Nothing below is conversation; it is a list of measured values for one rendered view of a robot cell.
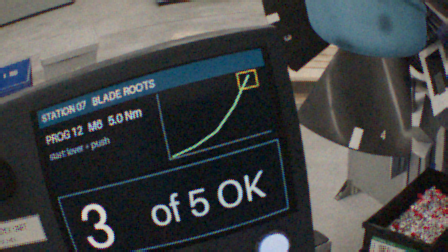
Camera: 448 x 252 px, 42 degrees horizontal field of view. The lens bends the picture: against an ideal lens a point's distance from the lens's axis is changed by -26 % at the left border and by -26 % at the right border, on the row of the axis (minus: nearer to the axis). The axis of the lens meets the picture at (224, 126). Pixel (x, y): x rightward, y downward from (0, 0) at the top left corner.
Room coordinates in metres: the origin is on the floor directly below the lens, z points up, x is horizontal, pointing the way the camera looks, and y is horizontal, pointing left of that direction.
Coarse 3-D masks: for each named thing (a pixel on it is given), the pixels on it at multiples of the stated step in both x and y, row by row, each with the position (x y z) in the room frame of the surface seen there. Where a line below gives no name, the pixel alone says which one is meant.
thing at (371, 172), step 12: (360, 156) 2.44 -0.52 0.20; (372, 156) 2.36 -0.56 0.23; (384, 156) 2.27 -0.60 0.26; (360, 168) 2.44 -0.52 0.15; (372, 168) 2.35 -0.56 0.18; (384, 168) 2.27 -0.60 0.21; (360, 180) 2.44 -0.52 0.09; (372, 180) 2.35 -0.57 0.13; (384, 180) 2.26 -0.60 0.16; (396, 180) 2.18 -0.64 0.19; (372, 192) 2.34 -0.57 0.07; (384, 192) 2.26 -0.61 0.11; (396, 192) 2.17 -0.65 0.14; (384, 204) 2.25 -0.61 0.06
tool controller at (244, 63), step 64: (128, 64) 0.41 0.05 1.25; (192, 64) 0.43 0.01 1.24; (256, 64) 0.44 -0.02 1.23; (0, 128) 0.37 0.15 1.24; (64, 128) 0.38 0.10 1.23; (128, 128) 0.40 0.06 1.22; (192, 128) 0.42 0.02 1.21; (256, 128) 0.43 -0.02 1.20; (0, 192) 0.34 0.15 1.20; (64, 192) 0.37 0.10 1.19; (128, 192) 0.39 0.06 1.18; (192, 192) 0.40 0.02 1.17; (256, 192) 0.42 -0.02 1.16
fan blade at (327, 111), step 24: (336, 72) 1.04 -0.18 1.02; (360, 72) 1.02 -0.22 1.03; (384, 72) 1.02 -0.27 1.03; (408, 72) 1.02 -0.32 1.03; (312, 96) 1.03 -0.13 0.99; (336, 96) 1.01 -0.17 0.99; (360, 96) 1.00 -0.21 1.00; (384, 96) 0.99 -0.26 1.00; (408, 96) 0.99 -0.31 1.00; (312, 120) 1.01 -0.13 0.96; (336, 120) 0.99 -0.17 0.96; (360, 120) 0.98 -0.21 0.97; (384, 120) 0.96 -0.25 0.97; (408, 120) 0.95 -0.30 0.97; (360, 144) 0.95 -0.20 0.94; (384, 144) 0.94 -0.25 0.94; (408, 144) 0.92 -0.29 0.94
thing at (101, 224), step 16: (80, 192) 0.37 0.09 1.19; (96, 192) 0.38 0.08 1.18; (112, 192) 0.38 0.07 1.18; (64, 208) 0.37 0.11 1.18; (80, 208) 0.37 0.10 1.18; (96, 208) 0.38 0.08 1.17; (112, 208) 0.38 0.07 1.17; (80, 224) 0.37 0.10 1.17; (96, 224) 0.37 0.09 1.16; (112, 224) 0.38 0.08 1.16; (128, 224) 0.38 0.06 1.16; (80, 240) 0.36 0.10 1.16; (96, 240) 0.37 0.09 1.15; (112, 240) 0.37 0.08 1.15; (128, 240) 0.38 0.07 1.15
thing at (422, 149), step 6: (414, 66) 1.24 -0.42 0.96; (420, 90) 1.19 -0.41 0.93; (426, 90) 1.17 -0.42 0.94; (438, 126) 1.08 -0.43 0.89; (414, 144) 1.11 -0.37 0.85; (420, 144) 1.09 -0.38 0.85; (426, 144) 1.08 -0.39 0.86; (432, 144) 1.07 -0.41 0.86; (414, 150) 1.10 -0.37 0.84; (420, 150) 1.08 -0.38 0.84; (426, 150) 1.07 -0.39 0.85; (420, 156) 1.07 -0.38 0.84; (426, 156) 1.06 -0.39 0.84
